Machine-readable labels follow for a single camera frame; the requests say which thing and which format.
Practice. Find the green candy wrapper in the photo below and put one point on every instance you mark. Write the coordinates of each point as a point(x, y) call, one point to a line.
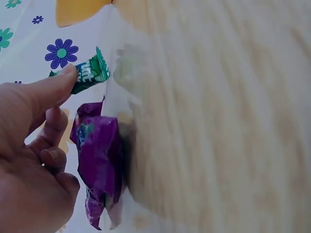
point(93, 72)

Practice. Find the purple candy wrapper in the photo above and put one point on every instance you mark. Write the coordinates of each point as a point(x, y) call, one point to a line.
point(93, 213)
point(98, 150)

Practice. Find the person's left hand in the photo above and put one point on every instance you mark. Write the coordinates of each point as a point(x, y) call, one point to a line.
point(22, 150)

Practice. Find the person's left thumb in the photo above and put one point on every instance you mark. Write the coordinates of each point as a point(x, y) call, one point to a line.
point(52, 83)

